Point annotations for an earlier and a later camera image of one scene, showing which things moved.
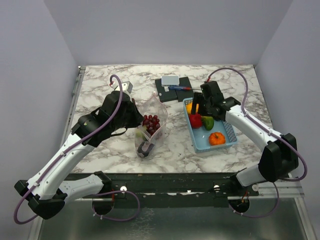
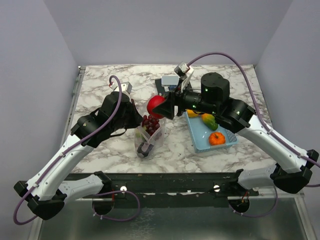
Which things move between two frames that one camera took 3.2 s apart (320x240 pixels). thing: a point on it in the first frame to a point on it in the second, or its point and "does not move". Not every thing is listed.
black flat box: x=164 y=96 does not move
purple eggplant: x=144 y=149 does not move
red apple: x=196 y=120 to x=152 y=102
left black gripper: x=138 y=118 does not move
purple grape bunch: x=152 y=123 does not move
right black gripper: x=198 y=98 to x=167 y=108
